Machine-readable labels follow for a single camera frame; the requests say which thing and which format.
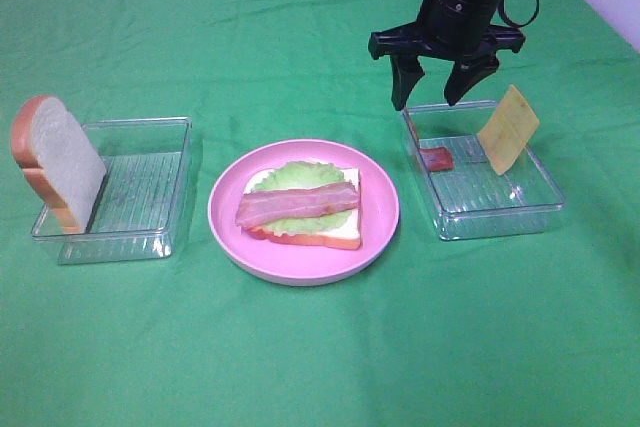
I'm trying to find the pink round plate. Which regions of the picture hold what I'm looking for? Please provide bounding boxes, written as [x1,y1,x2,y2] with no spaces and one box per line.
[208,139,400,286]

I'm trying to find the green lettuce leaf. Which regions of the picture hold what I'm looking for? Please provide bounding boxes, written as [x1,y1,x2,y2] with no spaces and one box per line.
[244,161,360,239]

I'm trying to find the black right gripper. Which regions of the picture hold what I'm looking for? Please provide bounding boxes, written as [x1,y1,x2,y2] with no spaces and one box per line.
[368,0,525,111]

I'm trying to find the left clear plastic tray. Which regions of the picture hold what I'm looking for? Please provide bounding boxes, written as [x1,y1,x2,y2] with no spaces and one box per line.
[31,117,192,265]

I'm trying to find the bacon strip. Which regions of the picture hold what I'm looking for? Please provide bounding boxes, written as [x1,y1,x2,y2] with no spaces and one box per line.
[403,105,456,173]
[235,181,360,229]

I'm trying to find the yellow cheese slice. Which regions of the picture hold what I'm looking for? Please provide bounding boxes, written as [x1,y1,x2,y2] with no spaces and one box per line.
[477,84,540,175]

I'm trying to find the bread slice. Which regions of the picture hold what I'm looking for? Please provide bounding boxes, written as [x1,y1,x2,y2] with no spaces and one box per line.
[11,95,106,234]
[241,161,361,250]

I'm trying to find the right clear plastic tray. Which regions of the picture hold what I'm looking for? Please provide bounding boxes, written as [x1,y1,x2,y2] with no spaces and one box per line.
[402,100,565,240]

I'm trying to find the clear plastic tray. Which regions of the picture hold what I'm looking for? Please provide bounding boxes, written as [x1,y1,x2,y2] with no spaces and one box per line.
[402,100,565,240]
[31,117,192,265]

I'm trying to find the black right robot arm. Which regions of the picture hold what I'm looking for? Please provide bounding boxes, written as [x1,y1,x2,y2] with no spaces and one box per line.
[368,0,525,111]

